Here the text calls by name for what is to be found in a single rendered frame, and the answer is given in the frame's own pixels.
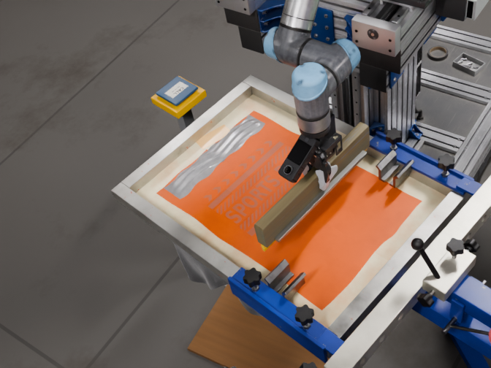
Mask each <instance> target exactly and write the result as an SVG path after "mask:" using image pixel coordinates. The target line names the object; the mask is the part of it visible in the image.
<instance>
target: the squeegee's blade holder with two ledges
mask: <svg viewBox="0 0 491 368"><path fill-rule="evenodd" d="M366 155H367V152H366V151H364V150H363V151H362V152H361V153H360V154H359V155H358V156H357V157H356V158H355V159H354V160H353V161H352V162H351V163H350V164H349V165H348V166H347V167H346V168H345V169H344V170H343V171H342V172H341V173H340V174H339V175H338V176H337V177H336V178H335V179H333V180H332V181H331V182H330V184H329V186H328V188H327V189H326V190H325V191H321V192H320V193H319V194H318V195H317V196H316V197H315V198H314V199H313V200H312V201H311V202H310V203H309V204H308V205H307V206H306V207H305V208H304V209H303V210H302V211H301V212H300V213H299V214H298V215H297V216H296V217H295V218H294V219H293V220H292V221H291V222H290V223H289V224H288V225H287V226H286V227H285V228H284V229H283V230H282V231H281V232H280V233H279V234H278V235H277V236H276V237H275V240H276V241H277V242H280V241H281V240H282V239H283V238H284V237H285V236H286V235H287V234H288V233H289V232H290V231H291V230H292V229H293V228H294V227H295V226H296V225H297V224H298V223H299V222H300V221H301V220H302V219H303V218H304V217H305V216H306V215H307V214H308V213H309V212H310V211H311V210H312V209H313V208H314V207H315V206H316V205H317V204H318V203H319V202H320V201H321V200H322V199H323V198H324V197H325V196H326V195H327V194H328V193H329V192H330V191H331V190H332V189H333V188H334V187H335V186H336V185H337V184H338V183H339V182H340V181H341V180H342V179H343V178H344V177H345V176H346V175H347V174H348V173H349V172H350V171H351V170H352V169H353V168H354V167H355V166H356V165H357V164H358V163H359V162H360V161H361V160H362V159H363V158H364V157H365V156H366Z"/></svg>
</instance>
